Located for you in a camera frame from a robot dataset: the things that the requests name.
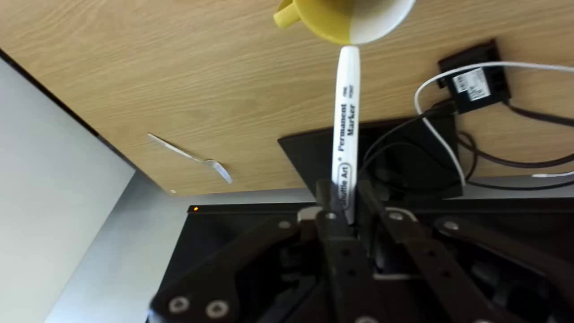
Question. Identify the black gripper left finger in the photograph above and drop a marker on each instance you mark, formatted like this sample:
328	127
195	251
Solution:
343	269

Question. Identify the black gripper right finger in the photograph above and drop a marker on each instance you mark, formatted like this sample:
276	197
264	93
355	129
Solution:
430	262

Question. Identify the white marker with black cap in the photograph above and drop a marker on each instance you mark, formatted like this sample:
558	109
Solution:
346	118

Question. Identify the yellow and white mug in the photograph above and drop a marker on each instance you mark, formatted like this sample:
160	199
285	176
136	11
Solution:
334	18

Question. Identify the black computer monitor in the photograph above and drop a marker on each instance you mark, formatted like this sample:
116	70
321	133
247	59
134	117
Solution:
206	226

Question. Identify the small black hub box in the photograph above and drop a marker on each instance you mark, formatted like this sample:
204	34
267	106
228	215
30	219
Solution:
495	90

